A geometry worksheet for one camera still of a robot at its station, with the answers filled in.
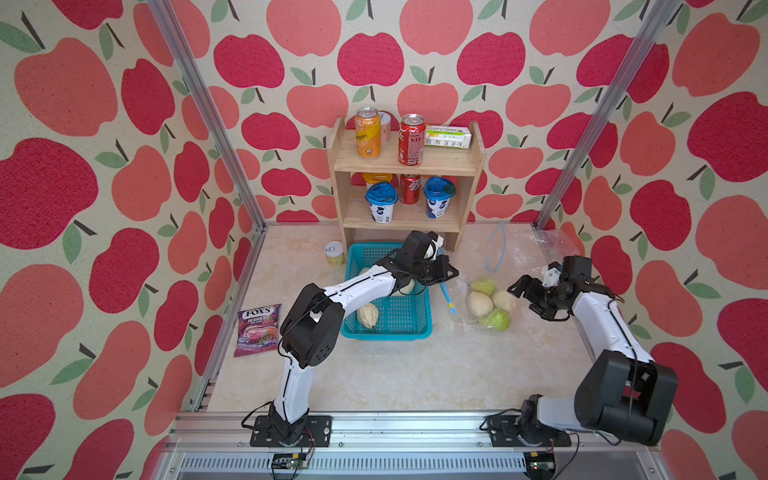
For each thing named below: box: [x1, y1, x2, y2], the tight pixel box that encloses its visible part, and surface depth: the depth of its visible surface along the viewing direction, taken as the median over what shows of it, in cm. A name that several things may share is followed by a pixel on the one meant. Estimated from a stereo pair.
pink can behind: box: [378, 111, 391, 146], surface depth 82 cm
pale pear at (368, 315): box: [357, 303, 379, 329], surface depth 91 cm
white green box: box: [425, 125, 472, 149], surface depth 81 cm
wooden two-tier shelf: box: [326, 117, 486, 252], surface depth 90 cm
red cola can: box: [398, 113, 427, 166], surface depth 71 cm
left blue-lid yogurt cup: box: [365, 182, 399, 224], surface depth 90 cm
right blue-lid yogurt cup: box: [424, 176, 457, 219], surface depth 90 cm
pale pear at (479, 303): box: [467, 291, 494, 317], surface depth 95 cm
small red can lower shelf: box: [399, 174, 422, 205], surface depth 94 cm
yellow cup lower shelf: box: [362, 172, 393, 191], surface depth 93 cm
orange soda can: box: [355, 107, 382, 159], surface depth 74 cm
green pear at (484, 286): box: [470, 279, 496, 296], surface depth 98 cm
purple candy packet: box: [234, 303, 282, 357], surface depth 90 cm
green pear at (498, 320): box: [480, 308, 511, 332], surface depth 90 cm
